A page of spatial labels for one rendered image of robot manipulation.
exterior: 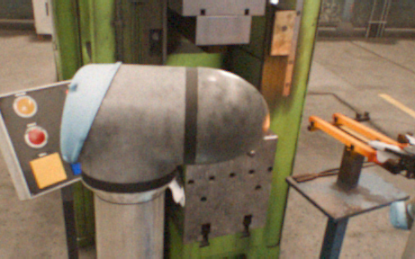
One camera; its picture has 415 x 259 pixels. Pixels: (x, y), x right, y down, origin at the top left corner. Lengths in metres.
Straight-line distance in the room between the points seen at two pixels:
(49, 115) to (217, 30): 0.61
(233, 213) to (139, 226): 1.22
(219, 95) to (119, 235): 0.21
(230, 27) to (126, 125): 1.02
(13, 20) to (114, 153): 7.18
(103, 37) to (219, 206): 0.78
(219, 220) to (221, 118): 1.28
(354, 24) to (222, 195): 7.16
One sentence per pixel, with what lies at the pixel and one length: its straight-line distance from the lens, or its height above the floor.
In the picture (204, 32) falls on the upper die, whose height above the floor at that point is 1.31.
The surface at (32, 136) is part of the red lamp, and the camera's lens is 1.16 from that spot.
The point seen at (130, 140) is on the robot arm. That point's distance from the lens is 0.43.
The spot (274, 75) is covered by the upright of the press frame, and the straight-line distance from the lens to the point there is 1.73.
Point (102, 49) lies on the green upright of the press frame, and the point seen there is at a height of 1.23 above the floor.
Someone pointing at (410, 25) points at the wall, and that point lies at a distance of 9.20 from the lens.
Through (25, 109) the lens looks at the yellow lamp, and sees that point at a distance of 1.17.
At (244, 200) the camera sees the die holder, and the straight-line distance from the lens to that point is 1.69.
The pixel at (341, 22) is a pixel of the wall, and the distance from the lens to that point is 8.38.
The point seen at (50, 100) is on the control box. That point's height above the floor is 1.16.
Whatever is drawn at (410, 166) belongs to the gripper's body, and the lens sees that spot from 1.34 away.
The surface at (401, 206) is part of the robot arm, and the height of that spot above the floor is 0.97.
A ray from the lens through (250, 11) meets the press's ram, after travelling 1.44.
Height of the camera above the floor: 1.60
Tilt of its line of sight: 26 degrees down
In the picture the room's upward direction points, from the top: 4 degrees clockwise
